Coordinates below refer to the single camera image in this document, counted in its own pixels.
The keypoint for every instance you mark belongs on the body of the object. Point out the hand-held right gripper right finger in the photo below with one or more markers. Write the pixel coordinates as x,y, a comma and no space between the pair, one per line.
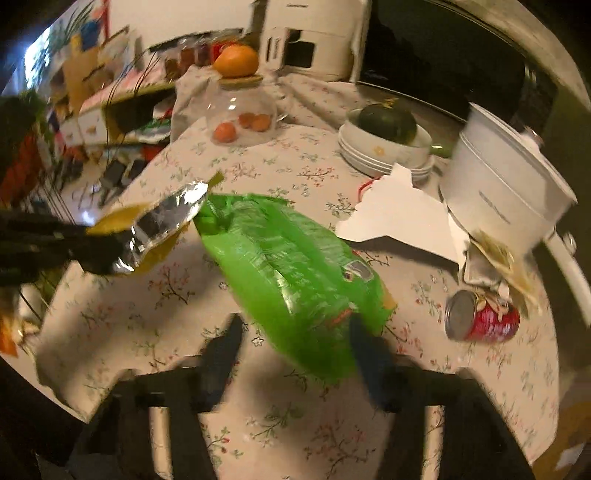
371,369

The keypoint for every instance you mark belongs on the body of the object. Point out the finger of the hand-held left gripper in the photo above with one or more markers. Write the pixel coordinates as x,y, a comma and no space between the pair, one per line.
92,251

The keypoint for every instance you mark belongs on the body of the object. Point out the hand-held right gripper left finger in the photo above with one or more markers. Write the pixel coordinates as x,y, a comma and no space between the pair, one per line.
217,369

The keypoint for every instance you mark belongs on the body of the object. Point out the yellow foil snack bag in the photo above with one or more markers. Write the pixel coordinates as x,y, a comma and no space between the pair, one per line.
157,221

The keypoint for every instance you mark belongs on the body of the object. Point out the green plastic bag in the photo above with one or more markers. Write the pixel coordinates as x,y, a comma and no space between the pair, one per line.
286,277

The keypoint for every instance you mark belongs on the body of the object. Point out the floral tablecloth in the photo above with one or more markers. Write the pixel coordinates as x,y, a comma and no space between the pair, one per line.
138,323

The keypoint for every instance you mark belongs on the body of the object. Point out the red can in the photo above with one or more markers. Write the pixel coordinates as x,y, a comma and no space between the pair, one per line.
489,318

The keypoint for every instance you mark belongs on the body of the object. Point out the torn white cardboard piece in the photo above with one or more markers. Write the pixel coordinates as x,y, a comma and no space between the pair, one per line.
401,217

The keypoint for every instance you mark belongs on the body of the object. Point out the wooden shelf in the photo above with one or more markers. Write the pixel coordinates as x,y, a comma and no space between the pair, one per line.
138,94

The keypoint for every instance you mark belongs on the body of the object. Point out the crumpled brown paper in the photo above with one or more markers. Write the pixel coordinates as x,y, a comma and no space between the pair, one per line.
498,258

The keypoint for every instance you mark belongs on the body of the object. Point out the small orange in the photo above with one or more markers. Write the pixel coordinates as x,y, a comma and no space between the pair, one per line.
246,121
262,123
225,133

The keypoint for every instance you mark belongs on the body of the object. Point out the white plate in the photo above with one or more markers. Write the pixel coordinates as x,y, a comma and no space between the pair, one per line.
369,173

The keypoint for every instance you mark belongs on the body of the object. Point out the glass jar with cork lid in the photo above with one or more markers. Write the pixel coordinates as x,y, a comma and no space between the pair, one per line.
221,104

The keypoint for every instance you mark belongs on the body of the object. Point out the chili jar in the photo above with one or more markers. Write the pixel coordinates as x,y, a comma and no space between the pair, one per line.
186,57

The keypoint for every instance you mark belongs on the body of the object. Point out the white flower print bowl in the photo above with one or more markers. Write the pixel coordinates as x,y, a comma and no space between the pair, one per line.
378,150

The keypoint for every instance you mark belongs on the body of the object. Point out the white electric pot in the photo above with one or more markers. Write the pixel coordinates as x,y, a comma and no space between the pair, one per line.
494,184

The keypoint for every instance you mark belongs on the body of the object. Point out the large orange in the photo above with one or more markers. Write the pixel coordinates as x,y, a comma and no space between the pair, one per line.
236,60

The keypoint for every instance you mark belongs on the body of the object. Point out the green pumpkin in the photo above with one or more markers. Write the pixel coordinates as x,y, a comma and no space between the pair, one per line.
388,122

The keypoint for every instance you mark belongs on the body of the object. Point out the floral counter cloth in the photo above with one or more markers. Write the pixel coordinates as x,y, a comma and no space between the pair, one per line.
314,99

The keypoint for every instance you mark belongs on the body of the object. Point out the white pot lid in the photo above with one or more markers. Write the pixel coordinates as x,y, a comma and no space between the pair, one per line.
531,152

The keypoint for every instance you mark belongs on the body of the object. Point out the black microwave oven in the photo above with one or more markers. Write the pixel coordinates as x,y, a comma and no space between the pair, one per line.
438,55

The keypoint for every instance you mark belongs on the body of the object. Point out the white air fryer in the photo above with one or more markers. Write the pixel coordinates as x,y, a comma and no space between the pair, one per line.
318,23

